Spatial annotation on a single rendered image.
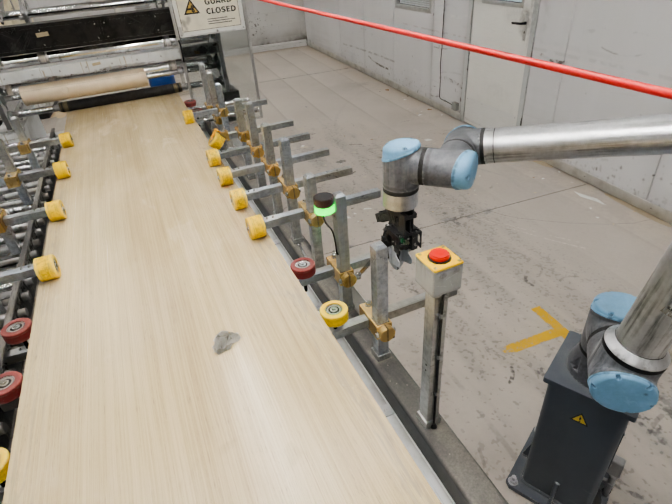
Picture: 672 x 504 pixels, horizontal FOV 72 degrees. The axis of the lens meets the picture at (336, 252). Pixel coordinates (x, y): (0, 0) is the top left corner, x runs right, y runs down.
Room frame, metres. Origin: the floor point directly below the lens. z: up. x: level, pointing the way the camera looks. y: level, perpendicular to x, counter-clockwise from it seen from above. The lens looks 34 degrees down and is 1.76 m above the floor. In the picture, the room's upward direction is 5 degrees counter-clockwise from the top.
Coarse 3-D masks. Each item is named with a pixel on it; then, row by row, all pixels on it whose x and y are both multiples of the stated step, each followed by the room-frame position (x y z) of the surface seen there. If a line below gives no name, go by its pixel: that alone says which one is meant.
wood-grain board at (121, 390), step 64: (128, 128) 2.83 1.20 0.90; (192, 128) 2.73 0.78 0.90; (64, 192) 1.96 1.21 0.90; (128, 192) 1.90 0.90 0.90; (192, 192) 1.85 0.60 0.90; (64, 256) 1.41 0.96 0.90; (128, 256) 1.37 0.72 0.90; (192, 256) 1.34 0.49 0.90; (256, 256) 1.30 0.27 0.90; (64, 320) 1.05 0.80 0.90; (128, 320) 1.03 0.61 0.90; (192, 320) 1.00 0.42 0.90; (256, 320) 0.98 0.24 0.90; (320, 320) 0.96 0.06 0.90; (64, 384) 0.80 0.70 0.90; (128, 384) 0.79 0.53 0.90; (192, 384) 0.77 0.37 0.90; (256, 384) 0.75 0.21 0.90; (320, 384) 0.74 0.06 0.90; (64, 448) 0.62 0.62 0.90; (128, 448) 0.61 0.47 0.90; (192, 448) 0.60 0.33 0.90; (256, 448) 0.58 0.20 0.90; (320, 448) 0.57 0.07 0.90; (384, 448) 0.56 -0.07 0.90
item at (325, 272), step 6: (354, 258) 1.30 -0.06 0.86; (360, 258) 1.30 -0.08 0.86; (366, 258) 1.29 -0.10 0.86; (354, 264) 1.28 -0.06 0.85; (360, 264) 1.29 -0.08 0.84; (318, 270) 1.25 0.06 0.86; (324, 270) 1.25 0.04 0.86; (330, 270) 1.25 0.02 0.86; (312, 276) 1.22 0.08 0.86; (318, 276) 1.23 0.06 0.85; (324, 276) 1.24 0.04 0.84; (330, 276) 1.24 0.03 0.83; (300, 282) 1.20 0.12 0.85; (306, 282) 1.21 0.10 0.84; (312, 282) 1.22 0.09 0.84
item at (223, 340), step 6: (216, 336) 0.92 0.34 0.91; (222, 336) 0.92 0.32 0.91; (228, 336) 0.91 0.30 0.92; (234, 336) 0.91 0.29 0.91; (216, 342) 0.89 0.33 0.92; (222, 342) 0.89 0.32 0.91; (228, 342) 0.89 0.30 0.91; (234, 342) 0.90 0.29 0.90; (216, 348) 0.88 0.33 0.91; (222, 348) 0.88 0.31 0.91; (228, 348) 0.87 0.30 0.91
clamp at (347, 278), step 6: (330, 258) 1.30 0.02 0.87; (330, 264) 1.28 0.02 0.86; (336, 264) 1.26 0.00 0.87; (336, 270) 1.23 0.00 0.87; (348, 270) 1.22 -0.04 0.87; (336, 276) 1.23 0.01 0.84; (342, 276) 1.20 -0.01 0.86; (348, 276) 1.19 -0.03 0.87; (354, 276) 1.20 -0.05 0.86; (342, 282) 1.19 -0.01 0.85; (348, 282) 1.19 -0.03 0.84; (354, 282) 1.20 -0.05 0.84
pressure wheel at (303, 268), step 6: (300, 258) 1.26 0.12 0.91; (306, 258) 1.26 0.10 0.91; (294, 264) 1.23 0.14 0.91; (300, 264) 1.23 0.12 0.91; (306, 264) 1.23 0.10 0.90; (312, 264) 1.22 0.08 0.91; (294, 270) 1.20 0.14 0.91; (300, 270) 1.19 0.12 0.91; (306, 270) 1.19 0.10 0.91; (312, 270) 1.20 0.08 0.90; (300, 276) 1.19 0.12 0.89; (306, 276) 1.19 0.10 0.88; (306, 288) 1.22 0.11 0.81
